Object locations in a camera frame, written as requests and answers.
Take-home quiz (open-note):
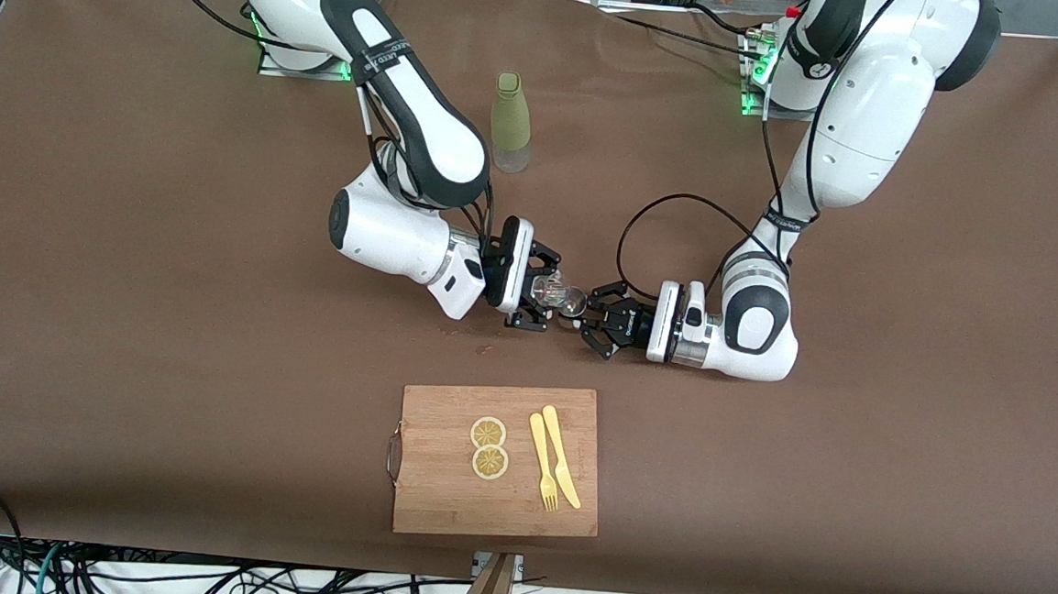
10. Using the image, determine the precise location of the small clear glass shaker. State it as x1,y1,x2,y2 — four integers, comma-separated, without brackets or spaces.
531,273,589,321

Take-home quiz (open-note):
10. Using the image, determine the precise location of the yellow plastic knife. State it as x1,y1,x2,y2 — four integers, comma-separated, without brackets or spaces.
535,403,589,512

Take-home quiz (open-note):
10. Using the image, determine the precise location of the lemon slice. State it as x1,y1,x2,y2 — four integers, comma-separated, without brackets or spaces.
468,414,510,452
469,444,512,483

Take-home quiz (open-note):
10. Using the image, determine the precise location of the yellow plastic fork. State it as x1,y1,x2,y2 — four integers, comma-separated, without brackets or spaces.
523,411,566,513

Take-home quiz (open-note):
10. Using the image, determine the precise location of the bottle with green sleeve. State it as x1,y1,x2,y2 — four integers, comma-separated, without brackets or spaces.
486,70,537,176

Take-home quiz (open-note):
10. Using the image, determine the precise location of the wooden cutting board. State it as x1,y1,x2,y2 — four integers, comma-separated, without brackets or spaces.
382,376,608,547

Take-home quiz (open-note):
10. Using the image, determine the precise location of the brown table cover sheet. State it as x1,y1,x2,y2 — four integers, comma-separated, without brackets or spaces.
0,0,1058,594

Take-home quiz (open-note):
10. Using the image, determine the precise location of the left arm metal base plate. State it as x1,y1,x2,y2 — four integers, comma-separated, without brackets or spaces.
739,27,821,124

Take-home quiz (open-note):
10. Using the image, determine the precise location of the small metal bracket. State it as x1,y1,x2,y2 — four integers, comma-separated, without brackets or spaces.
471,550,526,581

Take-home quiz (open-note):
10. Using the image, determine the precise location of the black cable on table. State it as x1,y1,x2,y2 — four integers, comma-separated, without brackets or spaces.
596,9,772,64
686,1,759,39

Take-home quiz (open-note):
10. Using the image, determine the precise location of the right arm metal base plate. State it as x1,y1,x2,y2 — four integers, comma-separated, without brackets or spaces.
257,38,356,83

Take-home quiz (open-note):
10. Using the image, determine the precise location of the teal cable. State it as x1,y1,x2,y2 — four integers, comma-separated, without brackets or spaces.
13,539,67,594

